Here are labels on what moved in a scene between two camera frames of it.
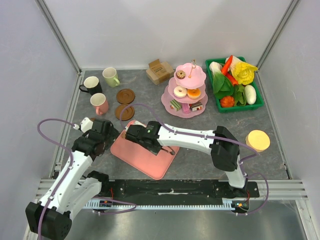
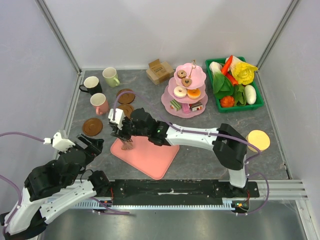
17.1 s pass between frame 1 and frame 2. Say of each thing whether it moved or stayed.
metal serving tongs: moved
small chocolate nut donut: stayed
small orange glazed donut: stayed
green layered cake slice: stayed
